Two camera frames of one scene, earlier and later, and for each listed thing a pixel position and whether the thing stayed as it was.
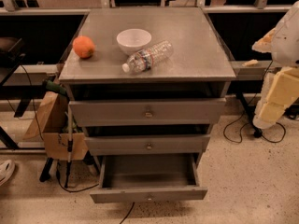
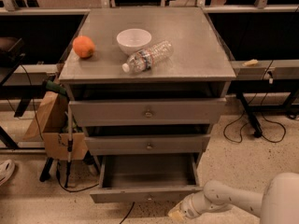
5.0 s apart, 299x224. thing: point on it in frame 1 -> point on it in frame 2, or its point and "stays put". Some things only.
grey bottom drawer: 148,177 stays put
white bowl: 133,40 stays put
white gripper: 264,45 -> 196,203
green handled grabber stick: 58,89 stays put
